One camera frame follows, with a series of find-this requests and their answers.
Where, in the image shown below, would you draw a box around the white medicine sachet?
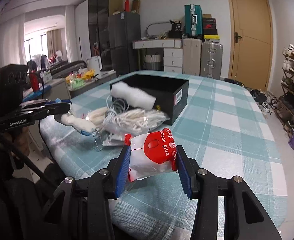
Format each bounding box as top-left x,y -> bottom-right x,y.
103,134 -> 125,147

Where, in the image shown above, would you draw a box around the white plush keychain toy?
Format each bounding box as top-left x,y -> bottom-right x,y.
61,113 -> 97,136

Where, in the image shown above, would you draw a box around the red white balloon glue bag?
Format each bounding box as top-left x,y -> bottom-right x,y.
125,128 -> 177,182

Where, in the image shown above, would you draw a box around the bagged striped white rope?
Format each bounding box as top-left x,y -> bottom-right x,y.
102,107 -> 171,137

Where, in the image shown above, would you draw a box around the white charging cable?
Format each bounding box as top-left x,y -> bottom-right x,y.
106,94 -> 130,117

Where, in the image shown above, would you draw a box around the person's left hand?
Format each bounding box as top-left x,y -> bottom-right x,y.
4,127 -> 30,157

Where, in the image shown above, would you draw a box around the grey side cabinet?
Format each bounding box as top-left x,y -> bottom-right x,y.
69,70 -> 117,98

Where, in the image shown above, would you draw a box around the plaid teal tablecloth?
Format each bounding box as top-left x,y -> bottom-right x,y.
40,72 -> 287,239

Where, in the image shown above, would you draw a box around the white foam wrap roll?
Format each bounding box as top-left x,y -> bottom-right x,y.
111,81 -> 157,110

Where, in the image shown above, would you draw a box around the dark grey refrigerator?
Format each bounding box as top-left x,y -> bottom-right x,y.
108,11 -> 141,76

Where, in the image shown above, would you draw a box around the black cardboard box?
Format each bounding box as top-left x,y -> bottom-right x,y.
110,74 -> 189,125

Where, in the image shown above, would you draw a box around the striped laundry basket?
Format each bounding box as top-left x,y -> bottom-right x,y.
145,54 -> 161,71

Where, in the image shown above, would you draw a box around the wooden shoe rack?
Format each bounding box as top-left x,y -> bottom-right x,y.
275,44 -> 294,139

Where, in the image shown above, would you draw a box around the white drawer desk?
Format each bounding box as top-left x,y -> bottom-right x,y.
132,38 -> 183,74

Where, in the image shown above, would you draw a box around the black tote bag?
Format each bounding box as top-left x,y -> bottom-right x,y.
168,20 -> 182,39

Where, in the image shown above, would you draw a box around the wooden door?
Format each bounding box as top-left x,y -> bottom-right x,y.
228,0 -> 273,90

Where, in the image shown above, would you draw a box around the beige suitcase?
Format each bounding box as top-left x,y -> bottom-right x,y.
183,38 -> 202,76

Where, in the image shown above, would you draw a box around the silver suitcase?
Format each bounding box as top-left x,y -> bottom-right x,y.
200,41 -> 223,80

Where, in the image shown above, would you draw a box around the teal suitcase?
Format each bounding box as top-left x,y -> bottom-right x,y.
184,4 -> 203,40

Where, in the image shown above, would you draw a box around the stacked shoe boxes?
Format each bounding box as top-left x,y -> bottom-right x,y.
202,14 -> 220,43

